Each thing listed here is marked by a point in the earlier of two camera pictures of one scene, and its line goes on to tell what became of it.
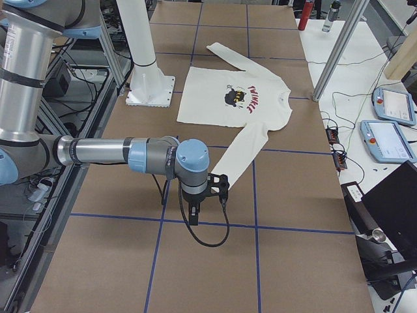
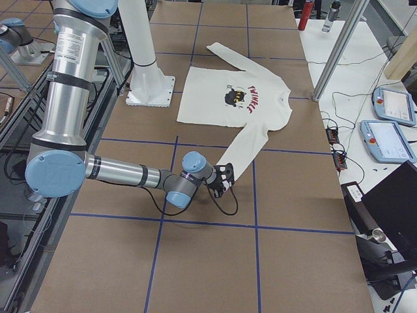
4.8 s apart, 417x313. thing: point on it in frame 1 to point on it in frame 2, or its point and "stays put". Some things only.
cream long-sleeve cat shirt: x=253 y=98 stays put
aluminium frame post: x=356 y=14 stays put
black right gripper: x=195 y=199 to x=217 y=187
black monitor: x=384 y=223 stays put
